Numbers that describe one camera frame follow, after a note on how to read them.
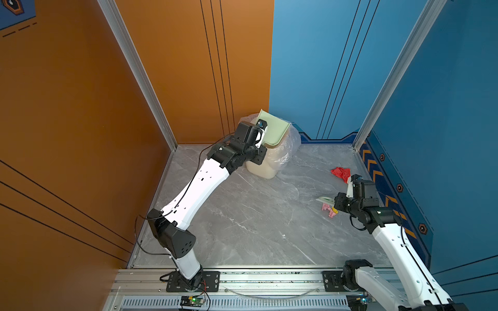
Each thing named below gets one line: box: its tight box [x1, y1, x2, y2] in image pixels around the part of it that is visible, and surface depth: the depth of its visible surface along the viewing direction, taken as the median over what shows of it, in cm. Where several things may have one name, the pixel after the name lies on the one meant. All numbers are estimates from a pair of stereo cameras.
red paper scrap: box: [330, 166, 352, 184], surface depth 107 cm
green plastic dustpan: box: [256, 108, 292, 146], surface depth 75 cm
